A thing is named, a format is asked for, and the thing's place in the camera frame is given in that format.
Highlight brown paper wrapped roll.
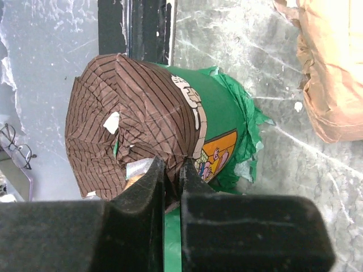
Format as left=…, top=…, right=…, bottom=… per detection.
left=273, top=1, right=362, bottom=143

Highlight brown-topped green roll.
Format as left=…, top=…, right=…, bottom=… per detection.
left=64, top=53, right=276, bottom=272

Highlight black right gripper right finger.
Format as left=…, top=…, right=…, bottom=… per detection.
left=180, top=161, right=336, bottom=271

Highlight eyeglasses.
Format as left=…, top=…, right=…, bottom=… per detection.
left=1, top=123, right=37, bottom=170

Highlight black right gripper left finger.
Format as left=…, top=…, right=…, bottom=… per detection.
left=1, top=158, right=164, bottom=271

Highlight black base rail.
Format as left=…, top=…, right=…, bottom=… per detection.
left=98, top=0, right=178, bottom=66

